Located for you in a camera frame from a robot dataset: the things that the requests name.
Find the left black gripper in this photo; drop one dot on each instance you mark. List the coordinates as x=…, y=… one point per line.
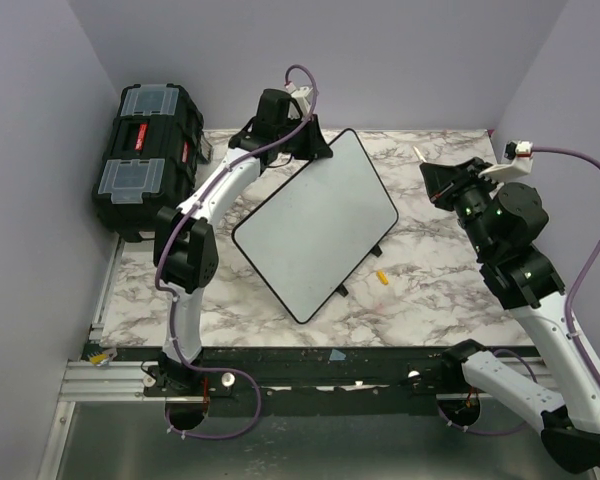
x=316, y=147

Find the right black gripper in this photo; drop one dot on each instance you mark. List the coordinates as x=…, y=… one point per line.
x=438, y=177

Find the black framed whiteboard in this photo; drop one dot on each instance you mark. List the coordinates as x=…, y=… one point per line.
x=311, y=233

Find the yellow marker cap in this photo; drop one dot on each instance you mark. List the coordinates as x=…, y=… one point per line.
x=382, y=278

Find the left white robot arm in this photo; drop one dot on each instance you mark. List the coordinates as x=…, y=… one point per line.
x=185, y=249

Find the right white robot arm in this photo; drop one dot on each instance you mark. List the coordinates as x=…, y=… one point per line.
x=501, y=222

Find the black plastic toolbox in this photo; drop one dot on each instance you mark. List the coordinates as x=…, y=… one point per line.
x=150, y=161

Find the blue tape piece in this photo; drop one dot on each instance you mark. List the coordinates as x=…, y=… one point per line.
x=337, y=355

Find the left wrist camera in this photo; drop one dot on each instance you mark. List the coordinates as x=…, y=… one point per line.
x=301, y=100

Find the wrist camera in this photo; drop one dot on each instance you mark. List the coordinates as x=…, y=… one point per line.
x=301, y=100
x=518, y=156

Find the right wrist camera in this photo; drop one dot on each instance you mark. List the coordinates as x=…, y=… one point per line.
x=518, y=156

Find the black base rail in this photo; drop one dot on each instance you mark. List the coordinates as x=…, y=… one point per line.
x=293, y=381

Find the aluminium extrusion frame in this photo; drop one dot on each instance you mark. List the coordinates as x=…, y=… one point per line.
x=127, y=326

